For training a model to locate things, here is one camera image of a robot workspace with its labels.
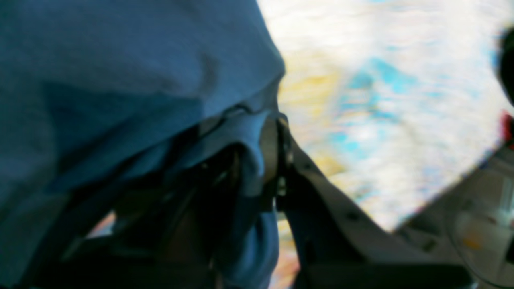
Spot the dark blue t-shirt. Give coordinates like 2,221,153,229
1,0,285,289

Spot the blue orange clamp upper left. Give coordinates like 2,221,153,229
498,27,514,150

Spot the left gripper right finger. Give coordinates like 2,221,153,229
261,114,473,289

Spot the patterned colourful tablecloth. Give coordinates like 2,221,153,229
257,0,514,289

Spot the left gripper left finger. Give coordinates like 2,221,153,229
24,144,242,289

